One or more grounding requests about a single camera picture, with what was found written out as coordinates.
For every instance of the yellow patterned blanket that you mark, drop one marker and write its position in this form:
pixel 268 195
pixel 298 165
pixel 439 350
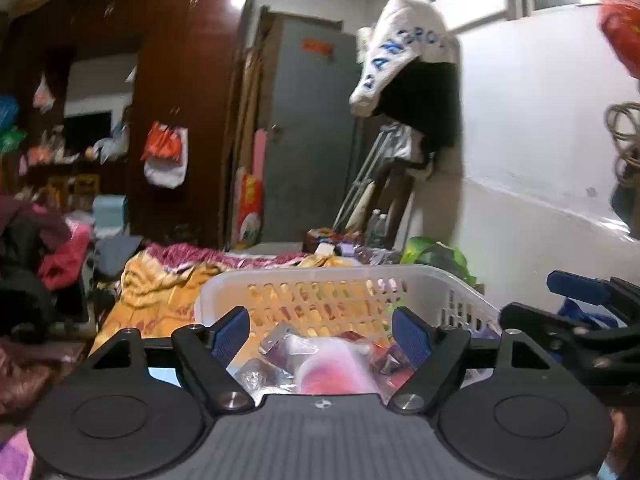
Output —
pixel 160 290

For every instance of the black television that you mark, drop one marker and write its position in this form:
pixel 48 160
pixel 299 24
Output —
pixel 87 131

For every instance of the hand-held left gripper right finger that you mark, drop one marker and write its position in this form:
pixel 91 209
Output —
pixel 411 336

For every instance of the metal crutch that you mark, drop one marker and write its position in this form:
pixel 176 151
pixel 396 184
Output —
pixel 365 180

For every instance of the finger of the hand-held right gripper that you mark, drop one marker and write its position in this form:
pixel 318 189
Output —
pixel 575 287
pixel 545 327

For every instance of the brown wooden wardrobe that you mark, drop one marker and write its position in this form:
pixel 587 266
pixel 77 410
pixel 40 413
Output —
pixel 185 110

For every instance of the light teal box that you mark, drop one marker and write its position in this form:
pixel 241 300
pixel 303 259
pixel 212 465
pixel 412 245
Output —
pixel 109 214

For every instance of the orange white plastic bag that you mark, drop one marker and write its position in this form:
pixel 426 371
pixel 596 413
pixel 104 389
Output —
pixel 165 155

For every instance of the red garment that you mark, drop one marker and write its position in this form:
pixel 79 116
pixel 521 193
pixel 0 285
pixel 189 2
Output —
pixel 65 260

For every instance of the purple packet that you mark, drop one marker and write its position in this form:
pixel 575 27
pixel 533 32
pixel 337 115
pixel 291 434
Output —
pixel 395 360

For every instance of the dark maroon clothing pile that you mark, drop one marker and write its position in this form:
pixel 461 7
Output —
pixel 25 270

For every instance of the grey door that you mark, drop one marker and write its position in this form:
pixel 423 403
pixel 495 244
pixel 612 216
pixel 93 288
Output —
pixel 310 150

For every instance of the blue shopping bag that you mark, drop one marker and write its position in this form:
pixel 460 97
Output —
pixel 585 312

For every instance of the pile of snack packets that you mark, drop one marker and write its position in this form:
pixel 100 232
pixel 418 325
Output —
pixel 330 242

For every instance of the small clear packet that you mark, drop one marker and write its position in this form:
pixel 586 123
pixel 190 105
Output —
pixel 277 342

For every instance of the blue plastic bags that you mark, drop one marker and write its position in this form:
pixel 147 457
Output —
pixel 7 112

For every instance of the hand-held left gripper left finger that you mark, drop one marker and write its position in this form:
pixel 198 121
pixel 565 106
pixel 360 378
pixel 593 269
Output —
pixel 230 336

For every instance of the red door sign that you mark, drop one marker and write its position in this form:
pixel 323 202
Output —
pixel 318 48

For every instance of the clear plastic bottles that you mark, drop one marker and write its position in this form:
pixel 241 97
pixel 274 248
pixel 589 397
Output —
pixel 377 230

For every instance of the white plastic basket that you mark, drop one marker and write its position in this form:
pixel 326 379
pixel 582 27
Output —
pixel 325 277

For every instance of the green white shopping bag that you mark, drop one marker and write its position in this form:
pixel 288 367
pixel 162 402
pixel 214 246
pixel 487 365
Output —
pixel 440 257

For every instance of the black hanging garment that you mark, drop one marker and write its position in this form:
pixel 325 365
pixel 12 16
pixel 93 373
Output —
pixel 425 110

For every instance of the pink floral blanket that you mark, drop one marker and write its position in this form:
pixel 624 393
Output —
pixel 225 255

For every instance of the pink roll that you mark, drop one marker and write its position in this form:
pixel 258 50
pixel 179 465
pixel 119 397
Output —
pixel 259 155

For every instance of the red packet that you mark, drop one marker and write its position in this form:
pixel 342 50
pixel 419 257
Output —
pixel 335 370

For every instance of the green plastic bag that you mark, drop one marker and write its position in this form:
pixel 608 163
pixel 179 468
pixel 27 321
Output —
pixel 11 140

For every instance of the red printed bag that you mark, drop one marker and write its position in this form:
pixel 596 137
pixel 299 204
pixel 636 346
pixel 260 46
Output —
pixel 249 210

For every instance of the red plastic hanging bag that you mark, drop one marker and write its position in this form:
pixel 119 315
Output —
pixel 622 30

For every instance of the pink white hanging bag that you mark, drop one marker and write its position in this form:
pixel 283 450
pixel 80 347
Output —
pixel 44 95

